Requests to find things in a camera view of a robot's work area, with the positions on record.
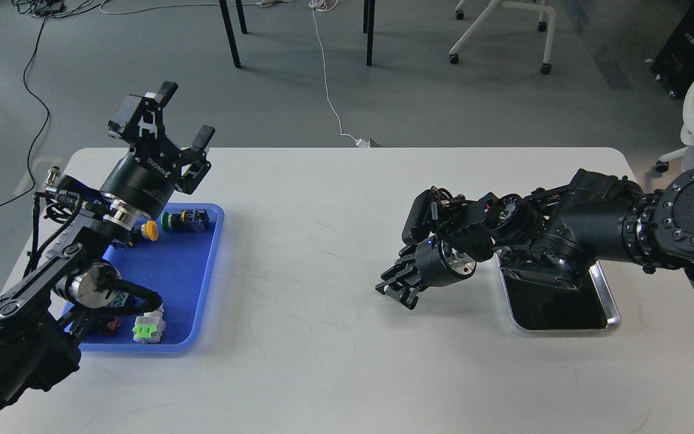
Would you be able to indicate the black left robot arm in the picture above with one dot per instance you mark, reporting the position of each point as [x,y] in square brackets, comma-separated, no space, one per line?
[68,284]

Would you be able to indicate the blue black connector block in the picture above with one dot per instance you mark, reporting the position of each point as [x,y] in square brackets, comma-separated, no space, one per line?
[122,300]

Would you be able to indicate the red emergency stop button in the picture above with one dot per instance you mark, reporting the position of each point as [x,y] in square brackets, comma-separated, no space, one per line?
[108,325]

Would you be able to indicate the blue plastic tray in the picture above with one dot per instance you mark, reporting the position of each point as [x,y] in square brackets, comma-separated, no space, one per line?
[178,266]

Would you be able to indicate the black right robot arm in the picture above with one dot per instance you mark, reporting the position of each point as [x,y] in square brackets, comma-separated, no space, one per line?
[549,237]

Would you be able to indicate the green and grey switch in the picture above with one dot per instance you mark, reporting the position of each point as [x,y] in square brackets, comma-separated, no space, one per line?
[149,327]

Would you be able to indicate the silver metal tray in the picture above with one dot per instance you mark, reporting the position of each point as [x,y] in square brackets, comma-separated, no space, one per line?
[537,309]

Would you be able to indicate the black cabinet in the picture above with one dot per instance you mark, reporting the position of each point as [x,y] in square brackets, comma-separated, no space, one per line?
[674,64]

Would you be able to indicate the yellow push button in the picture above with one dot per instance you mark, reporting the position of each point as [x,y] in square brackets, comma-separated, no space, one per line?
[147,231]

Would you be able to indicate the green push button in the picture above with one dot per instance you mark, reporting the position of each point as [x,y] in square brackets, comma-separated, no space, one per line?
[185,221]

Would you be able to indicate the white chair base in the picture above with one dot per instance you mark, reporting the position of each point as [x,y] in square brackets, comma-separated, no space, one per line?
[546,25]

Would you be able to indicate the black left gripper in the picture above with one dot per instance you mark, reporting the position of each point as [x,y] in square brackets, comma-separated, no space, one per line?
[154,168]

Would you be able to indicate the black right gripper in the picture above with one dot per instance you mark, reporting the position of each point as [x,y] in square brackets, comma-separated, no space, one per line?
[430,263]

